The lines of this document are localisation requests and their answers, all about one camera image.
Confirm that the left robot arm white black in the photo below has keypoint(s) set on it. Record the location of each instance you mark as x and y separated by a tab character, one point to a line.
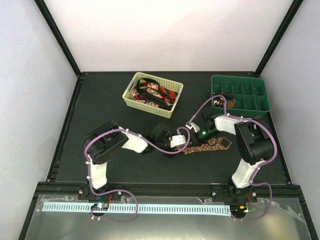
100	144

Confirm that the red black striped tie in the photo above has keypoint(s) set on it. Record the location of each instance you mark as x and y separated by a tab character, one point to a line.
168	96

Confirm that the cream plastic basket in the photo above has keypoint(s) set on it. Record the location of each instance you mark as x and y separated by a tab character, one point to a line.
169	84

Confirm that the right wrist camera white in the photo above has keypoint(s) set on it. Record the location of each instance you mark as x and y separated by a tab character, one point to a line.
192	126

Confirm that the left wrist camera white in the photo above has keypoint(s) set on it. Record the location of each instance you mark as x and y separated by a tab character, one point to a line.
177	140

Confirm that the left black frame post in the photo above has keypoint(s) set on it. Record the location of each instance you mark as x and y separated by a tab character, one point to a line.
49	19

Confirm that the right black frame post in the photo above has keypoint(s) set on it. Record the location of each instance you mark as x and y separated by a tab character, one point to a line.
285	23

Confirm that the light blue slotted cable duct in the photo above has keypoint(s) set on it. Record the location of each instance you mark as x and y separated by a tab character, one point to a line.
156	209

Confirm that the right controller board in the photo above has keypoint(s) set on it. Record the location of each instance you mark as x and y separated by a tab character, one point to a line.
239	211

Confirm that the black frame post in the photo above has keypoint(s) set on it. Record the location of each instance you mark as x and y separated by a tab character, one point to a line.
285	23
49	19

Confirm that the pink floral black tie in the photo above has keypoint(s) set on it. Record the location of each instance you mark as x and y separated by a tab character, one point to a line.
140	94

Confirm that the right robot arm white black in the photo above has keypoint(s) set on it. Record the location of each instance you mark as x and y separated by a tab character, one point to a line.
256	144

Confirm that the rolled dark floral tie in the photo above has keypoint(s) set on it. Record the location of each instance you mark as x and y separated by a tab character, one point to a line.
219	101

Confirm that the brown floral tie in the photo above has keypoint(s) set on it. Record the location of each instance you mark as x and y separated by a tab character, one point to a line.
214	144

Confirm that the controller board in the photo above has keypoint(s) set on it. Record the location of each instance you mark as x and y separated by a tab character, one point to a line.
239	211
102	203

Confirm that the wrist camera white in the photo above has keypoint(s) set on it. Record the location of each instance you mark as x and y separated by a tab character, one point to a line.
192	126
177	140

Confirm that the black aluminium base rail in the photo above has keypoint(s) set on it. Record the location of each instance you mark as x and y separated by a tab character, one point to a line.
217	193

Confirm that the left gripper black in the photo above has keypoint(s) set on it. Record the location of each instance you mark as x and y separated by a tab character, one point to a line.
170	155

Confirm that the left controller board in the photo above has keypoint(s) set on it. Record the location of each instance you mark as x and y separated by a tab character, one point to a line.
102	203

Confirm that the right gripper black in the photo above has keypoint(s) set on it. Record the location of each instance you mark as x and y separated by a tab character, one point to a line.
196	141

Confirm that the green divided organizer tray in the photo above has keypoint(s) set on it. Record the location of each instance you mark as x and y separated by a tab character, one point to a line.
250	94

